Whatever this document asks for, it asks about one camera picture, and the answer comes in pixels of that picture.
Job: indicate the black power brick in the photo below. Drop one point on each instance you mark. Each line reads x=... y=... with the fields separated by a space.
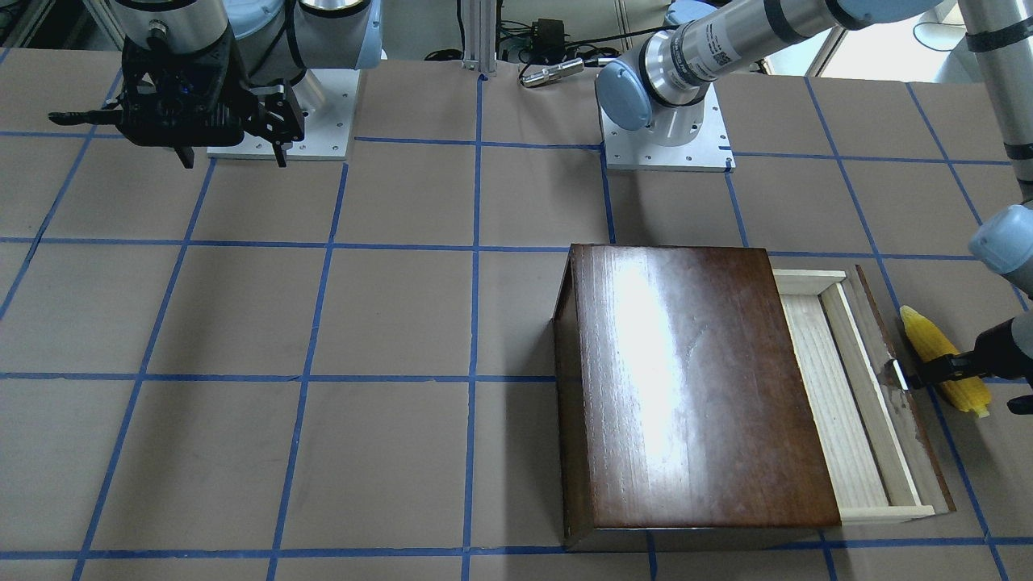
x=547 y=35

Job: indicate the aluminium frame post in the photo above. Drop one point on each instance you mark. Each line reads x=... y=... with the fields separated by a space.
x=479 y=25

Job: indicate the dark wooden drawer cabinet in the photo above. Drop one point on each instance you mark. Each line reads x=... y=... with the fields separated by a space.
x=682 y=413

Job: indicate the silver cylindrical tool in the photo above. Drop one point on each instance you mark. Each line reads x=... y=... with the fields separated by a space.
x=551 y=73

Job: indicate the yellow corn cob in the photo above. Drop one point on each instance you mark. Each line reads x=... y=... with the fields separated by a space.
x=928 y=342

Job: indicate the light wooden drawer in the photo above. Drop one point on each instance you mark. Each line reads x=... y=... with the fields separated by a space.
x=882 y=466

